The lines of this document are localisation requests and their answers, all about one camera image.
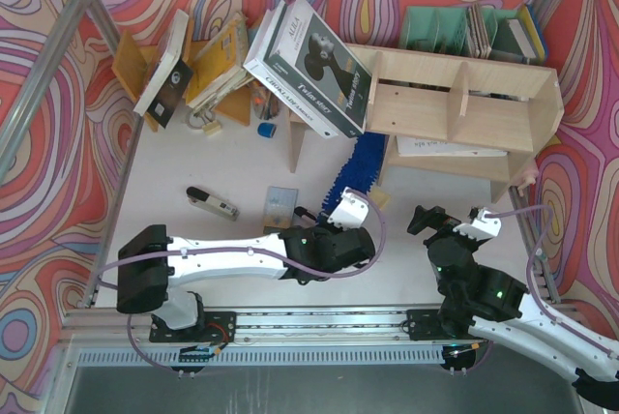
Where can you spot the yellow worn books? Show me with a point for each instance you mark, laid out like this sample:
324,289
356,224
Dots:
218,66

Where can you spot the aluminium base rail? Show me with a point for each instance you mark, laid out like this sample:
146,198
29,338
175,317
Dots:
259,325

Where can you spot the brown notebooks in organiser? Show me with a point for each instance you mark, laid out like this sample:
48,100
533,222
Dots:
476,37

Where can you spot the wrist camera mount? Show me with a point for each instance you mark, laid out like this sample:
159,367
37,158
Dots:
351,212
482,225

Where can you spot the blue microfibre duster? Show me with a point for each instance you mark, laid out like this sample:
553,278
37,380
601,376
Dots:
360,171

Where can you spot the white book black cover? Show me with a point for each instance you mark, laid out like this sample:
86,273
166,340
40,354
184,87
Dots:
167,75

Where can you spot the blue grey book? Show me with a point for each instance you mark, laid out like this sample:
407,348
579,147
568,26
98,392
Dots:
528,35

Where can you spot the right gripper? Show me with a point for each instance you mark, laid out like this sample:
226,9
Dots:
439,225

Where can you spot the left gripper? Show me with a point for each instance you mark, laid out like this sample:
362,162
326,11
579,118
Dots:
324,225

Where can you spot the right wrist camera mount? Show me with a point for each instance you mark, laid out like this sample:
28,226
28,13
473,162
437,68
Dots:
482,225

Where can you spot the white Chokladfabriken book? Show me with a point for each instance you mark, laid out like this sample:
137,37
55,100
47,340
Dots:
255,64

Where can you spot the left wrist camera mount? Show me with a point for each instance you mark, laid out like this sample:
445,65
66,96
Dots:
351,212

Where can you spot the small blue box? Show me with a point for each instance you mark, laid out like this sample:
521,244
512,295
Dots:
266,129

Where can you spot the light wooden bookshelf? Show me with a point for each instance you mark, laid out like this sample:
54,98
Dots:
510,107

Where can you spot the teal desk organiser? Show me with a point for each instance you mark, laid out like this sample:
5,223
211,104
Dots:
442,30

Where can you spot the white papers on shelf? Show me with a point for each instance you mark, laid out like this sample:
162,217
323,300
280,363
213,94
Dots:
416,147

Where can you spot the brass padlock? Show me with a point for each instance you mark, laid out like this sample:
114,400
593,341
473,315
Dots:
203,121

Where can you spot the pencils bundle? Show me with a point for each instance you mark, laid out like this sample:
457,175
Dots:
265,105

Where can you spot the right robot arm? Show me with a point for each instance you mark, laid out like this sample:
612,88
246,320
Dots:
490,304

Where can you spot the blue yellow calculator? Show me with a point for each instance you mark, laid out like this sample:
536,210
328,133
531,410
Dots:
278,210

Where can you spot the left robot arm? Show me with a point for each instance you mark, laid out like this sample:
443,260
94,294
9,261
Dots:
158,283

